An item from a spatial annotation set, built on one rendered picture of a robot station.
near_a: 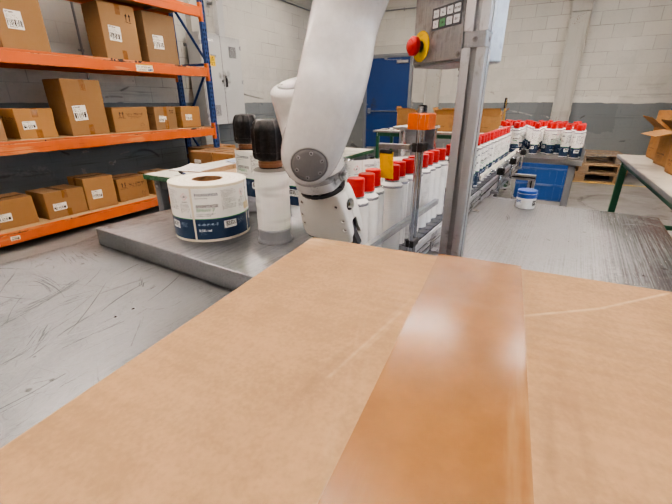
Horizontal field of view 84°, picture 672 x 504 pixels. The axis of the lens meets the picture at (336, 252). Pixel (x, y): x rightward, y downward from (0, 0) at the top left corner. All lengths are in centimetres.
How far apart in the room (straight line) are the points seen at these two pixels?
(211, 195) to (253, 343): 83
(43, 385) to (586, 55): 832
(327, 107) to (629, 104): 809
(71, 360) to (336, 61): 60
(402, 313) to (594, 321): 9
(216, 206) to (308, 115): 57
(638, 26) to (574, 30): 89
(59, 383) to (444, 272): 60
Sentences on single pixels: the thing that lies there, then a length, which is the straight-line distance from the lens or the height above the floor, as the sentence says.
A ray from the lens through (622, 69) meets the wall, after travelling 843.
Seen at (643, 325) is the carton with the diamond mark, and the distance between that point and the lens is 22.
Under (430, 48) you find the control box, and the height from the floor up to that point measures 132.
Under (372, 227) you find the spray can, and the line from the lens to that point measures 75.
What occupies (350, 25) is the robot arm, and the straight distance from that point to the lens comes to 50.
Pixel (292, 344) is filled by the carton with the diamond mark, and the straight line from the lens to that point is 16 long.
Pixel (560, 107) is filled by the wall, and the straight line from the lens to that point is 832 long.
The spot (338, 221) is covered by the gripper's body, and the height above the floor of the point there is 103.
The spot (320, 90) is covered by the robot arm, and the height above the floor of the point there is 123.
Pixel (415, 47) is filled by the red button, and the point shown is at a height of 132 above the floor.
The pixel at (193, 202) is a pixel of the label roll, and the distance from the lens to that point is 99.
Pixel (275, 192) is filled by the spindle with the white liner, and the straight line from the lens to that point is 91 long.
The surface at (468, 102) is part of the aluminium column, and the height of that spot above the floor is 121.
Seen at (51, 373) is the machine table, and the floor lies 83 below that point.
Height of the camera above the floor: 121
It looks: 22 degrees down
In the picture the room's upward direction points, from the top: straight up
